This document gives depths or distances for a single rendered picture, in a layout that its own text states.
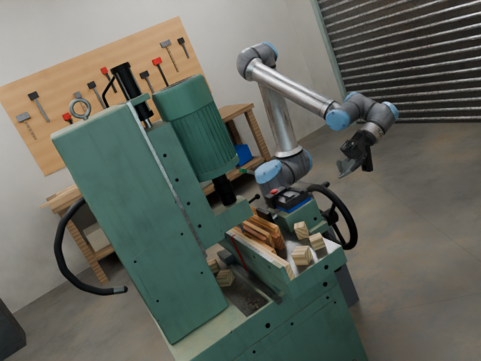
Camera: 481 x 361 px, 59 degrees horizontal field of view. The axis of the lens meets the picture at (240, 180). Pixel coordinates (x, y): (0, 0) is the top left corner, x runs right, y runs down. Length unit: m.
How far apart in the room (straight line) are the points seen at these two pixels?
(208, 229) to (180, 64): 3.63
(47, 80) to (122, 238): 3.40
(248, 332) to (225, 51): 4.12
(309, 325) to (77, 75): 3.65
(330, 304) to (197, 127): 0.73
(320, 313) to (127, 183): 0.76
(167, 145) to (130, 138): 0.12
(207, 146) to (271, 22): 4.29
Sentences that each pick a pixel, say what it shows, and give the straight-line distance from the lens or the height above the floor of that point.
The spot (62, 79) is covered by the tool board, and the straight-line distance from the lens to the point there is 4.55.
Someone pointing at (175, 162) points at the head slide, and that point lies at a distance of 1.29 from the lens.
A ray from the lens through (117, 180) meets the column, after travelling 1.22.
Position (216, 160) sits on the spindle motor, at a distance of 1.32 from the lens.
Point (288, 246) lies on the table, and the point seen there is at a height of 0.90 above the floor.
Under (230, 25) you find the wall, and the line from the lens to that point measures 5.22.
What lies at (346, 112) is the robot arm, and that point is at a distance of 1.76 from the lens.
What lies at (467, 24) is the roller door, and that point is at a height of 0.89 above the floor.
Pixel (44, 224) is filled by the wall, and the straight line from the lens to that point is 4.63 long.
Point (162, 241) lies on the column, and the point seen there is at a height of 1.12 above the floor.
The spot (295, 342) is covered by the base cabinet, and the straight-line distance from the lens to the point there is 1.48.
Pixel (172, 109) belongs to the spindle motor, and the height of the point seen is 1.45.
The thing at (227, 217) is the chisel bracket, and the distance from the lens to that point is 1.42.
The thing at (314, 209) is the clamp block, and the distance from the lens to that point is 1.50.
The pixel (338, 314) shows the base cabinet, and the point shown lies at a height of 0.61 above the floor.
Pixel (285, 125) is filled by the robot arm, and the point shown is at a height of 1.06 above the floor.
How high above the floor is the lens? 1.58
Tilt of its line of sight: 18 degrees down
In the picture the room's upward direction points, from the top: 24 degrees counter-clockwise
